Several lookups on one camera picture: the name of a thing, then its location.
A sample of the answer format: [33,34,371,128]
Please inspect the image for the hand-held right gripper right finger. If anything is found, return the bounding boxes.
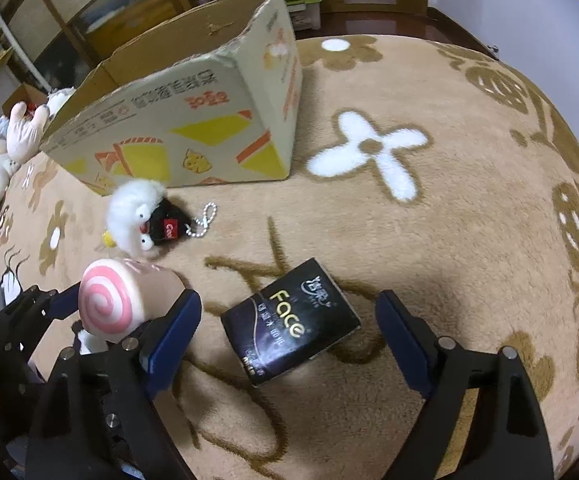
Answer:
[375,289,555,480]

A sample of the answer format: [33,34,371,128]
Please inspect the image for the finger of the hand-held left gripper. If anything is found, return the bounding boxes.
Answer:
[0,284,87,361]

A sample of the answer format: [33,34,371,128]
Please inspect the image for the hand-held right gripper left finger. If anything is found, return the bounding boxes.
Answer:
[24,287,203,480]

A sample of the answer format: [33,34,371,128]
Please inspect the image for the pink swirl roll squishy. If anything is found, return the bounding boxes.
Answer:
[78,258,188,345]

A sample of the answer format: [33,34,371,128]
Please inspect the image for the white fluffy plush keychain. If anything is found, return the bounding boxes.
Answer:
[101,181,220,264]

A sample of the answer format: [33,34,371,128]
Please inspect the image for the dark tissue pack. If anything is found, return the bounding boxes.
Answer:
[220,257,363,387]

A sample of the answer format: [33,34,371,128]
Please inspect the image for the white black plush toy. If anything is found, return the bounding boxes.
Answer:
[72,322,111,357]

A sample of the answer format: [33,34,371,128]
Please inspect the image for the brown flower printed blanket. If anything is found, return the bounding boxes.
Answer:
[0,34,579,480]

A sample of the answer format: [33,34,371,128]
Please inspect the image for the pink white plush toy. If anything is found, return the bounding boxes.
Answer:
[6,101,51,164]

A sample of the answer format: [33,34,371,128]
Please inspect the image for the white fluffy plush toy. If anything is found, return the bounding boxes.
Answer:
[46,87,78,117]

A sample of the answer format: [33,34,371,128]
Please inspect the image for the tall open cardboard box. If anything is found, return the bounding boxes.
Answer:
[1,82,51,117]

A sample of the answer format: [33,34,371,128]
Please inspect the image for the wooden sliding-door wardrobe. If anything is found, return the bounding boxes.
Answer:
[0,0,250,91]

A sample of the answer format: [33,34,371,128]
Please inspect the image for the clear plastic storage bin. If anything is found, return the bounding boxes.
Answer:
[284,0,324,32]

